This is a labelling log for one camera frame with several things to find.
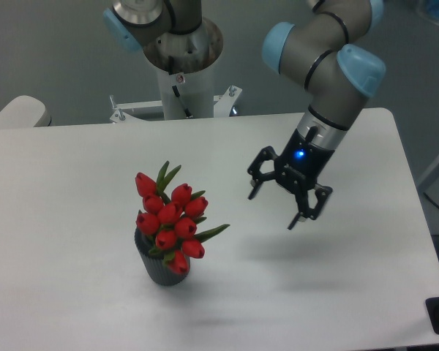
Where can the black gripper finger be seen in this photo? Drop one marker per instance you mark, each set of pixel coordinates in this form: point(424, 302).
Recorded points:
point(258, 177)
point(305, 211)

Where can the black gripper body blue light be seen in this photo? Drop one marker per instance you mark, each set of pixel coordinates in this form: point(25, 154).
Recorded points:
point(297, 168)

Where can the red tulip bouquet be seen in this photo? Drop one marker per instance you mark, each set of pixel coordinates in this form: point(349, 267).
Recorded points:
point(170, 222)

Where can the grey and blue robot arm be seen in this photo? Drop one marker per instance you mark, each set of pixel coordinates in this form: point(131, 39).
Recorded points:
point(321, 57)

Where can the dark grey ribbed vase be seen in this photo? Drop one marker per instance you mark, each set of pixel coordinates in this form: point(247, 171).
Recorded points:
point(158, 272)

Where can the white chair armrest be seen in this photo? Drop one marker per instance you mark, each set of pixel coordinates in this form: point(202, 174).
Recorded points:
point(24, 112)

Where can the white metal base frame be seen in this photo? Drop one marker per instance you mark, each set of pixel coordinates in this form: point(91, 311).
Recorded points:
point(223, 105)

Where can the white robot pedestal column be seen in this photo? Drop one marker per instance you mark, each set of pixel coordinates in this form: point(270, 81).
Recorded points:
point(185, 64)

